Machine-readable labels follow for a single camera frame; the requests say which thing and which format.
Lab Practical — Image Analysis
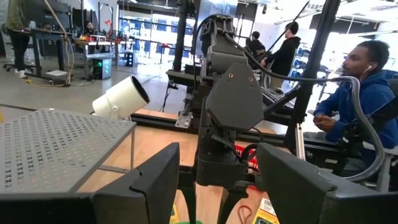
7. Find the yellow hanging cord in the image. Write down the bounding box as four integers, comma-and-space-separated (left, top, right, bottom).
42, 0, 75, 86

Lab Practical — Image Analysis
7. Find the yellow green crayon box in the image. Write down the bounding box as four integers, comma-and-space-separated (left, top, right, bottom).
251, 197, 280, 224

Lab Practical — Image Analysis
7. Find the computer tower with lights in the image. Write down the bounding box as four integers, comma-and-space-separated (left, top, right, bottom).
91, 57, 113, 80

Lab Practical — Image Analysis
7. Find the black standing desk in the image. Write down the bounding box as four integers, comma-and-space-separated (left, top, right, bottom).
18, 26, 74, 83

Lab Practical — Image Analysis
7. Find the red rubber band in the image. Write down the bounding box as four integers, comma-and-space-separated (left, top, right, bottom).
238, 204, 253, 224

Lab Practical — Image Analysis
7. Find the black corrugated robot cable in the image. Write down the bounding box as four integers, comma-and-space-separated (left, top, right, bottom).
223, 30, 386, 184

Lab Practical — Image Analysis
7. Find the person's hand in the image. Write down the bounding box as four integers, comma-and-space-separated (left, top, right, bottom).
313, 114, 338, 133

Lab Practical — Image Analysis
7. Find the red plastic basket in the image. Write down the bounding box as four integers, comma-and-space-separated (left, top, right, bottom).
233, 143, 259, 170

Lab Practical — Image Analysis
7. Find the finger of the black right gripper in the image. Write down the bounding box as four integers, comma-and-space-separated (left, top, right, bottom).
216, 192, 249, 224
179, 187, 198, 224

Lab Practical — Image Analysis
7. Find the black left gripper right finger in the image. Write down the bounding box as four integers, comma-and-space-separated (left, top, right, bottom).
256, 142, 398, 224

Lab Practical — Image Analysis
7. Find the grey perforated metal riser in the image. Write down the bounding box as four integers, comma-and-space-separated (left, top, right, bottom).
0, 107, 137, 194

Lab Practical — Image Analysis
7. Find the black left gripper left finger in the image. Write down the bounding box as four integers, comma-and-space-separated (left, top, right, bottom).
0, 142, 180, 224

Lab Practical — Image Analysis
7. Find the black monitor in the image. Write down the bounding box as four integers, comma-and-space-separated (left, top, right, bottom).
24, 0, 71, 30

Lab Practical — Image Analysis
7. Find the person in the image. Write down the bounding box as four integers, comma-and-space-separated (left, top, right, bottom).
83, 21, 96, 35
245, 30, 267, 58
312, 39, 398, 170
259, 21, 302, 90
5, 0, 34, 79

